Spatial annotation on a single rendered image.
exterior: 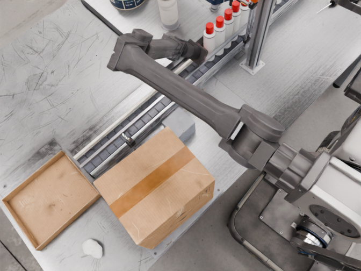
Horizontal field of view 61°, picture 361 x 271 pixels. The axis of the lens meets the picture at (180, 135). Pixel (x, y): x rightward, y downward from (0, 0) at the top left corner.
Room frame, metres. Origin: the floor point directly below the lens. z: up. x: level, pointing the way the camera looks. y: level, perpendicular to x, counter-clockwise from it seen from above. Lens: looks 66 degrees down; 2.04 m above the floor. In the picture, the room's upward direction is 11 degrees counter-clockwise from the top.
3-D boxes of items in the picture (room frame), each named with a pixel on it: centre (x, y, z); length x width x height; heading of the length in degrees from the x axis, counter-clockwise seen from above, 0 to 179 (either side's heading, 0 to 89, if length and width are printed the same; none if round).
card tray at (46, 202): (0.35, 0.55, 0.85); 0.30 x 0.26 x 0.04; 124
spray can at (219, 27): (0.88, -0.24, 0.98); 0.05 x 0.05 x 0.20
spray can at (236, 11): (0.95, -0.32, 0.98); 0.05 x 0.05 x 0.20
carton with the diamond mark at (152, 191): (0.27, 0.11, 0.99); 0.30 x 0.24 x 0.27; 119
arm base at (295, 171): (0.15, -0.20, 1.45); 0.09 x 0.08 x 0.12; 131
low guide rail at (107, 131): (0.78, -0.01, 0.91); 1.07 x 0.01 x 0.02; 124
